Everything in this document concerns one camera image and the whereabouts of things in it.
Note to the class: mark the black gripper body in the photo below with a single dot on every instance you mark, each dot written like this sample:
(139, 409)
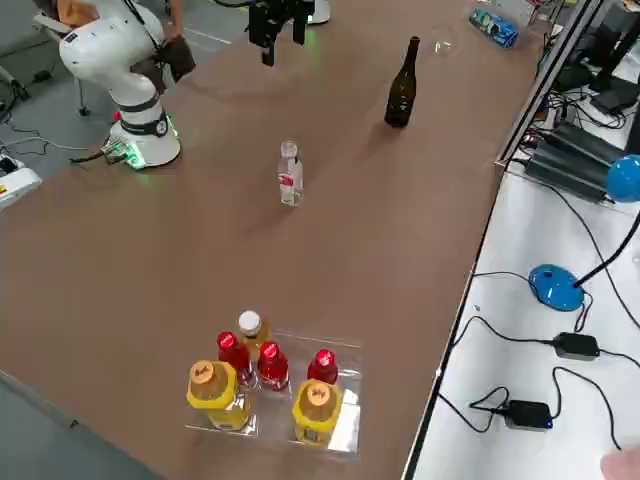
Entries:
(287, 7)

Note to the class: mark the clear bottle red label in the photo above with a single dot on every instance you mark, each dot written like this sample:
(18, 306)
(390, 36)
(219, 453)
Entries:
(290, 180)

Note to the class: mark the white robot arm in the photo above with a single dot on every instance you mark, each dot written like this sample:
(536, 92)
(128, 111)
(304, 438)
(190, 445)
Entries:
(115, 50)

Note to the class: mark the dark glass bottle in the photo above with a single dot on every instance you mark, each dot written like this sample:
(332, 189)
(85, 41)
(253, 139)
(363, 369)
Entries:
(400, 95)

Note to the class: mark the small yellow bottle white cap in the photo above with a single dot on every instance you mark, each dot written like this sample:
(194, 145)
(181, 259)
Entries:
(250, 325)

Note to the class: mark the red drink bottle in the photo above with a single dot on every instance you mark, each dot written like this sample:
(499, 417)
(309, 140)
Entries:
(231, 352)
(322, 367)
(272, 367)

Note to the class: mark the yellow bottle orange cap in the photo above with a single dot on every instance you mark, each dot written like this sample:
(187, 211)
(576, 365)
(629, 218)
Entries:
(315, 410)
(212, 392)

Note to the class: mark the clear acrylic bottle shelf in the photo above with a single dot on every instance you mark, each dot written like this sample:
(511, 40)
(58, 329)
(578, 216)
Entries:
(345, 400)

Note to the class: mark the brown bag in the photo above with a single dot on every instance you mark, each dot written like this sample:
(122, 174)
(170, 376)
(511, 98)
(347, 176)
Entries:
(177, 57)

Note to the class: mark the blue teal snack box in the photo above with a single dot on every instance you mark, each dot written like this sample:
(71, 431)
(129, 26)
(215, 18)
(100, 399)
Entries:
(495, 27)

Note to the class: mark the white box device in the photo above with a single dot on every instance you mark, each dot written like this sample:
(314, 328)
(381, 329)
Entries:
(15, 182)

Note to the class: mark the black ribbed power supply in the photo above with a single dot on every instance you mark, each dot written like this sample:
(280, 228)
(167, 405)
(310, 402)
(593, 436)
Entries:
(585, 145)
(565, 175)

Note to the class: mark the black monitor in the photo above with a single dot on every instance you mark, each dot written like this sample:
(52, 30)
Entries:
(615, 60)

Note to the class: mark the blue desk lamp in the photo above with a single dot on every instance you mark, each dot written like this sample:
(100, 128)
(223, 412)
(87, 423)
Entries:
(555, 289)

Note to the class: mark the black power adapter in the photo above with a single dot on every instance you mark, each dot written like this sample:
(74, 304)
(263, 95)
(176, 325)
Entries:
(575, 346)
(527, 415)

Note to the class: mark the aluminium frame post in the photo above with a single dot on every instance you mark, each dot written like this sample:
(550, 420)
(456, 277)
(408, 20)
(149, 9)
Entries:
(545, 80)

